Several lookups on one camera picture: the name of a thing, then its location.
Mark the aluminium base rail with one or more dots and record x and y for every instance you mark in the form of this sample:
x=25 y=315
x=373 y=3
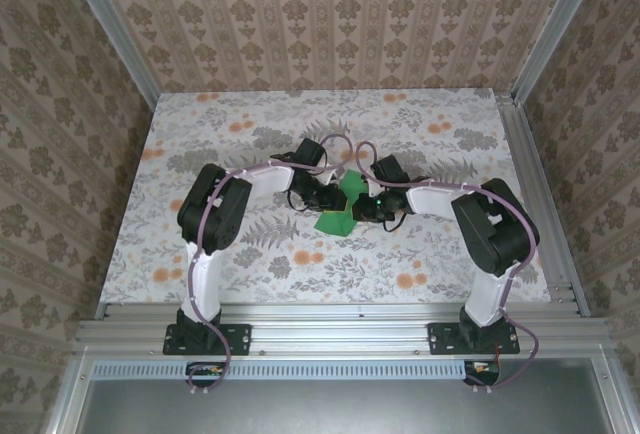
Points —
x=340 y=329

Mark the grey metal panel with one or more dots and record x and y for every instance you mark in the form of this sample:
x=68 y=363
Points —
x=325 y=409

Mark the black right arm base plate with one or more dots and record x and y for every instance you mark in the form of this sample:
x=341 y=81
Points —
x=442 y=339

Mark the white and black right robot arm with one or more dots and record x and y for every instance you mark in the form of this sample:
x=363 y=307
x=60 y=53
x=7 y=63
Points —
x=490 y=299

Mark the small circuit board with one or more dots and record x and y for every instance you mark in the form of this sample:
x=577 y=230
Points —
x=482 y=368
x=205 y=369

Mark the green paper sheet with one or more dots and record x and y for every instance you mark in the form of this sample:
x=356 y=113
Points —
x=335 y=224

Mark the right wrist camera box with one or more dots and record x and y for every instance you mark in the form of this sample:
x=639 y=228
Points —
x=367 y=183

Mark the aluminium frame post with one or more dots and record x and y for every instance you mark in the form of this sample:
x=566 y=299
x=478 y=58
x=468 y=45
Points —
x=550 y=29
x=115 y=39

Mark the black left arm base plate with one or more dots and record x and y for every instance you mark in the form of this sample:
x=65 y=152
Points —
x=239 y=339

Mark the aluminium side rail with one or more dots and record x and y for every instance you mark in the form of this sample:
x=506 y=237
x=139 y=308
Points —
x=520 y=154

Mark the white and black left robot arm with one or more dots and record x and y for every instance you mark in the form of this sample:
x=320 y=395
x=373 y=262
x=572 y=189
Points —
x=205 y=289

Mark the floral table cover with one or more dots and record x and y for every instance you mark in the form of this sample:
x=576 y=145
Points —
x=350 y=274

